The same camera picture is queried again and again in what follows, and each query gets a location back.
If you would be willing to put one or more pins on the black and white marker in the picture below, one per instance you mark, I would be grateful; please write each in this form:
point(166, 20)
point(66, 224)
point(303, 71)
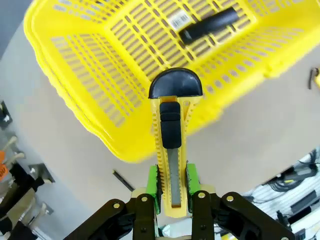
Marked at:
point(210, 25)

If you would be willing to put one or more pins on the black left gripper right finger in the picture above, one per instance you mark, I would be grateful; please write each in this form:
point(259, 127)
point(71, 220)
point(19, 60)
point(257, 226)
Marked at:
point(207, 220)

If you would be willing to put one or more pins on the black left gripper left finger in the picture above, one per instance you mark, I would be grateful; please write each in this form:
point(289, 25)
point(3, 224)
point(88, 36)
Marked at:
point(140, 220)

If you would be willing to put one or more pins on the grey metal bracket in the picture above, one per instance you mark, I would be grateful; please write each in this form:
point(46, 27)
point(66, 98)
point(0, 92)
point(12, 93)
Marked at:
point(41, 172)

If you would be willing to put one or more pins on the yellow utility knife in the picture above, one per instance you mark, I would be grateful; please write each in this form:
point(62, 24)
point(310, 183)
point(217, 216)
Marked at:
point(175, 82)

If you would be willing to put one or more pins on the yellow plastic shopping basket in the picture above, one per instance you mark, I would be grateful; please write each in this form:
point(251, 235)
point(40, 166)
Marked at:
point(280, 63)

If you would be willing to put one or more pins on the orange tag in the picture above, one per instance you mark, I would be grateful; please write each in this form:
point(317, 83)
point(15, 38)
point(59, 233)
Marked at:
point(3, 167)

